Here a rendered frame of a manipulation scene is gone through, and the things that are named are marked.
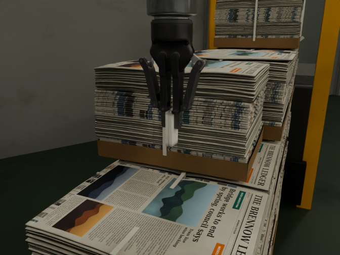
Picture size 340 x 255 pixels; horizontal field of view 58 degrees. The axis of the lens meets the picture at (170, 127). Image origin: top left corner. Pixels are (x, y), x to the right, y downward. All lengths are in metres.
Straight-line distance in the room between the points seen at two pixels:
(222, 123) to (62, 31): 2.65
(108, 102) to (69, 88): 2.46
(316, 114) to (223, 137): 1.45
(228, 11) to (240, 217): 1.12
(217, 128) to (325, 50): 1.43
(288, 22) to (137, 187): 1.06
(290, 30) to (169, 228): 1.13
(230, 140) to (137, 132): 0.22
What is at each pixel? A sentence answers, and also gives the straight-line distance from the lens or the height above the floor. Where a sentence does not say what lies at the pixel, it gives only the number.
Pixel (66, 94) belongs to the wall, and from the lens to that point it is 3.21.
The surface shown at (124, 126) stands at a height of 0.93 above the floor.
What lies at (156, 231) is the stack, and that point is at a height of 0.83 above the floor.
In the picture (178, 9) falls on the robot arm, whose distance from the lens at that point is 0.53.
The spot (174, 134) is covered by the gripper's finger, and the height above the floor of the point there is 0.95.
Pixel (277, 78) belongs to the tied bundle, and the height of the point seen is 1.02.
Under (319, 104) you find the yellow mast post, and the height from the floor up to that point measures 0.72.
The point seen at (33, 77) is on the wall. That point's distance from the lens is 3.12.
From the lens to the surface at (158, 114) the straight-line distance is 0.69.
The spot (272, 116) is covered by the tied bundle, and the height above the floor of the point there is 0.91.
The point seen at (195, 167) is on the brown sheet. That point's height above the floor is 0.85.
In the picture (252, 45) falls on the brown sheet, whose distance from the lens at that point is 1.49.
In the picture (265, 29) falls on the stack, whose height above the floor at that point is 1.15.
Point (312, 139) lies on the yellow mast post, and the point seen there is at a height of 0.49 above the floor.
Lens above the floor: 1.14
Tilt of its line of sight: 18 degrees down
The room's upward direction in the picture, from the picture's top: straight up
